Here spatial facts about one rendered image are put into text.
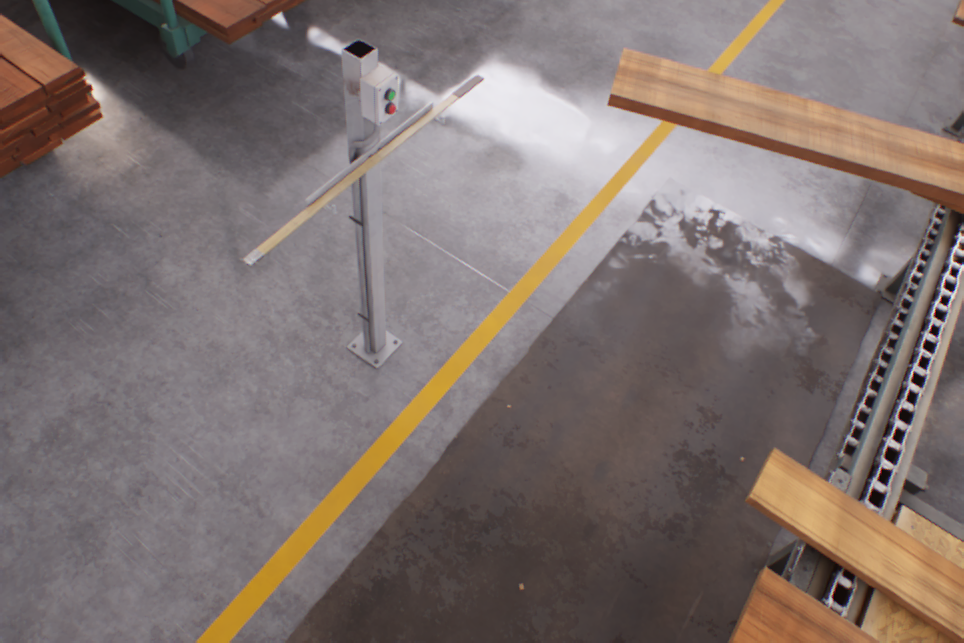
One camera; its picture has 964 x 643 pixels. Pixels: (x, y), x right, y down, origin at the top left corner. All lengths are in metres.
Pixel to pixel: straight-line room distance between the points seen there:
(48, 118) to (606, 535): 2.44
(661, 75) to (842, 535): 1.52
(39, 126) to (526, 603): 2.34
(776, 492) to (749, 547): 0.94
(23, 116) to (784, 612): 2.74
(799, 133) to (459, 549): 1.73
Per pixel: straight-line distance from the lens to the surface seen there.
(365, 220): 2.09
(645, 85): 2.42
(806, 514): 1.73
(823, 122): 2.58
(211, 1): 3.49
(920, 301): 2.35
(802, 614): 1.65
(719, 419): 2.79
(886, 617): 1.80
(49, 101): 2.96
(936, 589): 1.83
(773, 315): 3.17
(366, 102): 1.76
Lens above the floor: 2.30
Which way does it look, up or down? 54 degrees down
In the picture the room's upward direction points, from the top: 10 degrees clockwise
